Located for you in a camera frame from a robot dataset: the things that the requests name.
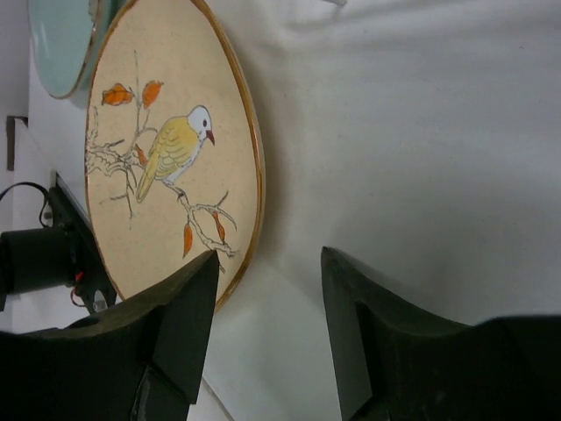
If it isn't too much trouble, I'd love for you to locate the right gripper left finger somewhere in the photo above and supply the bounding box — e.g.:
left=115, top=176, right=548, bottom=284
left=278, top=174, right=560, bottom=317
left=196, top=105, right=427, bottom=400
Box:
left=1, top=251, right=219, bottom=420

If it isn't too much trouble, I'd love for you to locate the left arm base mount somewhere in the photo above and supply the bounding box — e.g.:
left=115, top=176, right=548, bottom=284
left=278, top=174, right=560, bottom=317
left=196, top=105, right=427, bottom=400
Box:
left=1, top=182, right=117, bottom=314

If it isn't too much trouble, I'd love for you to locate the light green round plate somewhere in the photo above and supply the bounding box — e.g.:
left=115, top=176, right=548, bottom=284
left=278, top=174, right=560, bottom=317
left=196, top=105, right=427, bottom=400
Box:
left=27, top=0, right=120, bottom=99

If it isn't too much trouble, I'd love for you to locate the beige bird plate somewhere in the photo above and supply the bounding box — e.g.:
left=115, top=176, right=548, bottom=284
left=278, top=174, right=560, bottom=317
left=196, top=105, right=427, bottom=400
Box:
left=84, top=1, right=265, bottom=305

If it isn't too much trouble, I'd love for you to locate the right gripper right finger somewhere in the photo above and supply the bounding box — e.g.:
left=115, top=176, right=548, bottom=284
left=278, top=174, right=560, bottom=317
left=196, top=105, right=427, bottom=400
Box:
left=321, top=247, right=560, bottom=420

